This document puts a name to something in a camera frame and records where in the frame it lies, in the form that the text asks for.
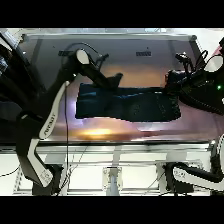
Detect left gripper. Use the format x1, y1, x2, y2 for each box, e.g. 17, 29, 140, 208
106, 72, 125, 90

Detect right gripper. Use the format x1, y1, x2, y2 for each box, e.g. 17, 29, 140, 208
164, 69, 185, 93

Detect dark blue jeans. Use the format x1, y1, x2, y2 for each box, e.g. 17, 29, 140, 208
74, 82, 183, 123

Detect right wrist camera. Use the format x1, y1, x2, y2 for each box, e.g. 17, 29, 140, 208
175, 52, 194, 74

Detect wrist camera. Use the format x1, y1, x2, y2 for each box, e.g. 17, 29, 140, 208
96, 53, 110, 66
175, 52, 194, 74

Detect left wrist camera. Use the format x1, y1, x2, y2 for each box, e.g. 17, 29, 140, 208
96, 53, 110, 66

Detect black cable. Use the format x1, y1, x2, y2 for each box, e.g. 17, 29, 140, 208
61, 81, 73, 195
65, 41, 102, 58

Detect silver frame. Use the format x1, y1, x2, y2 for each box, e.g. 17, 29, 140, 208
0, 31, 224, 197

